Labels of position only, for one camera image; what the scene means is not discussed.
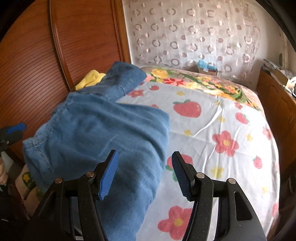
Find wooden cabinet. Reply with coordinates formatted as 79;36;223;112
257;70;296;232

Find white ring-patterned curtain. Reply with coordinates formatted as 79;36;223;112
121;0;285;86

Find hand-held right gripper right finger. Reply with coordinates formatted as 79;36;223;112
171;151;266;241

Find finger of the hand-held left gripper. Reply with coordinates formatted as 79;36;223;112
6;123;26;135
5;130;24;146

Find grey patterned bag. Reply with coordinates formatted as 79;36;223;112
262;58;281;71

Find dark floral cloth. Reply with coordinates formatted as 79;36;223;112
15;167;46;207

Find blue denim pants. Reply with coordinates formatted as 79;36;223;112
22;61;170;241

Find person's left hand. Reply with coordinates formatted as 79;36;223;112
0;158;8;185

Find blue packet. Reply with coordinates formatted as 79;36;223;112
198;60;217;70

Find white strawberry flower blanket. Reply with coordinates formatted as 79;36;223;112
116;82;281;241

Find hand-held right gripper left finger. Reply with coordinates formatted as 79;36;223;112
24;150;119;241

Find yellow cloth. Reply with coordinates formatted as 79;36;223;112
74;70;107;91

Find open cardboard box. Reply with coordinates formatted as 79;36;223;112
273;68;291;87

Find wooden headboard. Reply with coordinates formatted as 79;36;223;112
0;0;131;163

